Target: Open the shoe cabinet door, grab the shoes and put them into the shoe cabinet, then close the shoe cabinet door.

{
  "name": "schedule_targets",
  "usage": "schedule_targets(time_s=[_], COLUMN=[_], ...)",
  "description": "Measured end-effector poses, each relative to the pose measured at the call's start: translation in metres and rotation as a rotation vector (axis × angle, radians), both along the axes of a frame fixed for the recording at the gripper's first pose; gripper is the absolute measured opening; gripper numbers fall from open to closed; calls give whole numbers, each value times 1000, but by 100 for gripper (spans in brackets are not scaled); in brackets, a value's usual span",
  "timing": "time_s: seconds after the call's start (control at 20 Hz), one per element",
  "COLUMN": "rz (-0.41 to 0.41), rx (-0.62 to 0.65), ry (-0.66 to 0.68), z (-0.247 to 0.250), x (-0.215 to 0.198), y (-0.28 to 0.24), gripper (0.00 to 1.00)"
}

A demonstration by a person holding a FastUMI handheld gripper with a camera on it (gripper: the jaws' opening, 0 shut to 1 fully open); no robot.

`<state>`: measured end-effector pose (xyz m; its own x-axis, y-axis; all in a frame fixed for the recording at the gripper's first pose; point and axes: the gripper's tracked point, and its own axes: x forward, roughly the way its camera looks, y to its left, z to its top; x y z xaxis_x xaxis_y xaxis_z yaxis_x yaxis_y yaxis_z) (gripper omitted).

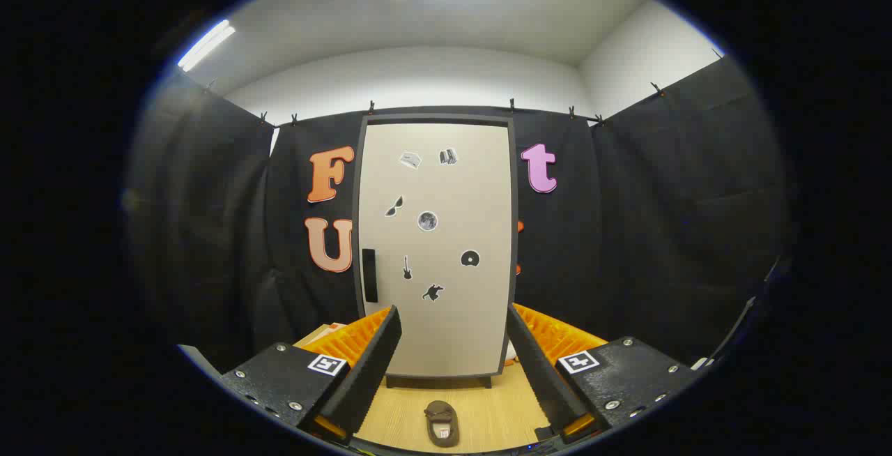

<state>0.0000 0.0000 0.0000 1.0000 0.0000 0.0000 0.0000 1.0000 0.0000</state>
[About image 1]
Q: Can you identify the black door handle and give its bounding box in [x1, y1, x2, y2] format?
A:
[362, 249, 378, 303]

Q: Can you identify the black backdrop cloth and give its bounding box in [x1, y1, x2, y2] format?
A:
[129, 52, 792, 380]

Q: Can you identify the brown fuzzy shoe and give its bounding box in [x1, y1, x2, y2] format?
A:
[424, 400, 461, 448]

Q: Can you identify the narrow ceiling light strip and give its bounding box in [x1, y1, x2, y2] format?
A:
[176, 19, 236, 72]

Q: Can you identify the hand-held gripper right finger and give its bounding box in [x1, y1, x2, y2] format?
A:
[505, 303, 703, 445]

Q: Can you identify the grey shoe cabinet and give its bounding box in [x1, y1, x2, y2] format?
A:
[352, 113, 520, 390]

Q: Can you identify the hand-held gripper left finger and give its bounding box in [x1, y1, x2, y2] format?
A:
[220, 305, 403, 446]

